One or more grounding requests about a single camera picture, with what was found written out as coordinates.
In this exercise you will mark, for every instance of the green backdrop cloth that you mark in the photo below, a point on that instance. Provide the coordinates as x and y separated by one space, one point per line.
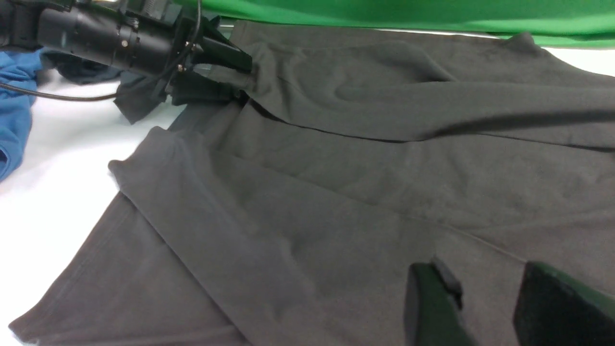
556 23

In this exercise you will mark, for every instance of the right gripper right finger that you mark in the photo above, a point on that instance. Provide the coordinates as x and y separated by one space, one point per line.
555 309

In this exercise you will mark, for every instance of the gray long-sleeved shirt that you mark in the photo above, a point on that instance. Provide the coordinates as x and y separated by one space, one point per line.
291 219

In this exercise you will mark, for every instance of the blue t-shirt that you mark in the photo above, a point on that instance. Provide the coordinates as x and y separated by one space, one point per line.
19 70

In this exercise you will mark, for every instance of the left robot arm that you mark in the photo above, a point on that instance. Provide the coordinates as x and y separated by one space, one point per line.
84 29

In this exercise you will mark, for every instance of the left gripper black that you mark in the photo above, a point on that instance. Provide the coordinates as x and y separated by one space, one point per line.
154 33

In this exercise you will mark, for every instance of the dark teal crumpled garment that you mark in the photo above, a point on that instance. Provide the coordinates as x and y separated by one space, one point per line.
134 107

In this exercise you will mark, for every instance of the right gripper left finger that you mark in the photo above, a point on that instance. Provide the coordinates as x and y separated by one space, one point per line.
433 305

